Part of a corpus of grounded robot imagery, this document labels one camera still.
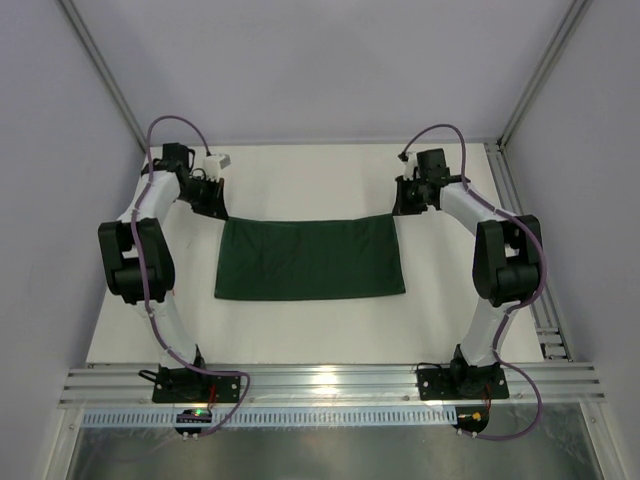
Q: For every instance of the frame post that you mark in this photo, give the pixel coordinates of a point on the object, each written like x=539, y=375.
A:
x=568, y=25
x=85, y=39

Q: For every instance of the front aluminium rail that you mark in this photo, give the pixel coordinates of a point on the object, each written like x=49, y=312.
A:
x=106, y=385

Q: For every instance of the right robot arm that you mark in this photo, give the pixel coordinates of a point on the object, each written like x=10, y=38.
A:
x=507, y=270

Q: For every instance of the right rear frame post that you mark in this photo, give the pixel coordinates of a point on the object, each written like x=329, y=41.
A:
x=568, y=25

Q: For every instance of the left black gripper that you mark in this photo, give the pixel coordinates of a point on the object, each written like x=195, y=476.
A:
x=211, y=198

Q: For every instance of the right side aluminium rail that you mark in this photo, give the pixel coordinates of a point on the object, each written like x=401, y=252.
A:
x=551, y=338

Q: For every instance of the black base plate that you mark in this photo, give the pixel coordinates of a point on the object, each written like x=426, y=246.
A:
x=172, y=386
x=443, y=383

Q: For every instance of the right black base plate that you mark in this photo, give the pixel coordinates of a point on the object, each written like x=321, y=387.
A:
x=443, y=383

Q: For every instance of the dark green cloth napkin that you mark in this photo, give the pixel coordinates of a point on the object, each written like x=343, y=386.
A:
x=309, y=260

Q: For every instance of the aluminium rail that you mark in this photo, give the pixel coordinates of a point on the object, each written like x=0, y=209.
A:
x=106, y=385
x=551, y=338

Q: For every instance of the left black controller board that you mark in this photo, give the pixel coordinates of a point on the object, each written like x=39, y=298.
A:
x=192, y=422

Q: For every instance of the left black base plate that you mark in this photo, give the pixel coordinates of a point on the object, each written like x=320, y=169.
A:
x=172, y=386

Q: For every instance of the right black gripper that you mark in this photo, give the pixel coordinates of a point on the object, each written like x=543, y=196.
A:
x=404, y=198

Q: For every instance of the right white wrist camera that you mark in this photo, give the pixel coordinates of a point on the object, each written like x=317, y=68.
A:
x=409, y=160

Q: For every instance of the slotted grey cable duct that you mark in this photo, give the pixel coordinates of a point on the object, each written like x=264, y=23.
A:
x=274, y=417

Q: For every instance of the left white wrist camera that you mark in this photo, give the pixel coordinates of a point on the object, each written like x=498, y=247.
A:
x=213, y=165

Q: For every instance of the black controller board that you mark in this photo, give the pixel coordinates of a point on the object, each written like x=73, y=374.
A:
x=471, y=420
x=192, y=422

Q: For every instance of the right black controller board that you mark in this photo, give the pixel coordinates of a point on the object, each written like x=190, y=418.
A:
x=471, y=420

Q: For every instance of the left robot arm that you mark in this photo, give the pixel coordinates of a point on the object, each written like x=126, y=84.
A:
x=140, y=270

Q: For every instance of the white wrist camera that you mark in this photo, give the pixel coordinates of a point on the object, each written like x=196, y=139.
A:
x=213, y=165
x=409, y=160

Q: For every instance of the left rear frame post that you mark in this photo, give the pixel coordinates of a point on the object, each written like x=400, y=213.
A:
x=85, y=39

